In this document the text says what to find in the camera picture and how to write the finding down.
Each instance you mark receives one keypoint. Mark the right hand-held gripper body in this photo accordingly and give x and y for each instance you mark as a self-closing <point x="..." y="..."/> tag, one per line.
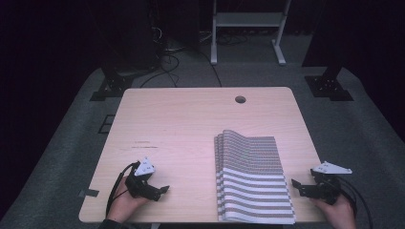
<point x="328" y="189"/>

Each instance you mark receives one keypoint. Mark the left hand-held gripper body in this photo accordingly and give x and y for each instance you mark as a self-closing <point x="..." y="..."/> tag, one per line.
<point x="140" y="186"/>

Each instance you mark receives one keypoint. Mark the person's left hand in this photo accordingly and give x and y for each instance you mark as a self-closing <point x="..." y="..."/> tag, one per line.
<point x="122" y="205"/>

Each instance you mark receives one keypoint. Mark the person's right hand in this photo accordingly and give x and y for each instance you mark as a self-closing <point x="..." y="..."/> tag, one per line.
<point x="340" y="214"/>

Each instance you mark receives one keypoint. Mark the grey tape strip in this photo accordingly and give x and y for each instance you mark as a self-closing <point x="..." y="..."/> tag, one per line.
<point x="89" y="192"/>

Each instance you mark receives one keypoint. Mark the black metal stand base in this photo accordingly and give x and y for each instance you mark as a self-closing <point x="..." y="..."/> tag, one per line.
<point x="328" y="87"/>
<point x="111" y="86"/>

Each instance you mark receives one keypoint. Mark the white metal stand frame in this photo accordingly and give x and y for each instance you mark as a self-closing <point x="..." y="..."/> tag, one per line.
<point x="245" y="19"/>

